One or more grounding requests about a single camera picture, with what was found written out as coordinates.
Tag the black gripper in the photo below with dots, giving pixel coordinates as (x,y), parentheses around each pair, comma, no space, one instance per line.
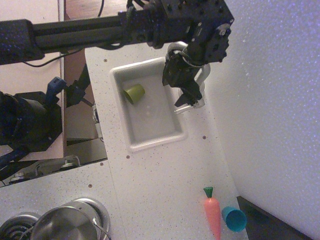
(205,43)

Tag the silver toy faucet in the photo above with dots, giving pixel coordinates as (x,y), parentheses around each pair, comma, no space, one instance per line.
(200,82)

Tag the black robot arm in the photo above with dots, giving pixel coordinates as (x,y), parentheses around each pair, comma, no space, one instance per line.
(150,22)

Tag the white toy sink basin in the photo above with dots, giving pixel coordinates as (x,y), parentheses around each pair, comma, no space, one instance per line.
(151,121)

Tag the green plastic cup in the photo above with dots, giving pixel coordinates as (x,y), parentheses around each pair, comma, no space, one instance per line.
(134,93)

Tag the orange toy carrot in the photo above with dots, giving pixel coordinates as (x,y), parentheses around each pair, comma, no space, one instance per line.
(213,212)

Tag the teal plastic cup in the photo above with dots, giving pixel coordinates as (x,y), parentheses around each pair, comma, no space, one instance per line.
(234,218)

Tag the stainless steel pot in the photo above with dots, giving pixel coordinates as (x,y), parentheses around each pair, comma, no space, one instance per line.
(75,220)

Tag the silver stove burner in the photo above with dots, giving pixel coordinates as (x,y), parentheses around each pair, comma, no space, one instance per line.
(19,227)

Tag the blue clamp handle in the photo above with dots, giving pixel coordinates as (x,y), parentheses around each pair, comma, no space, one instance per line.
(54,87)

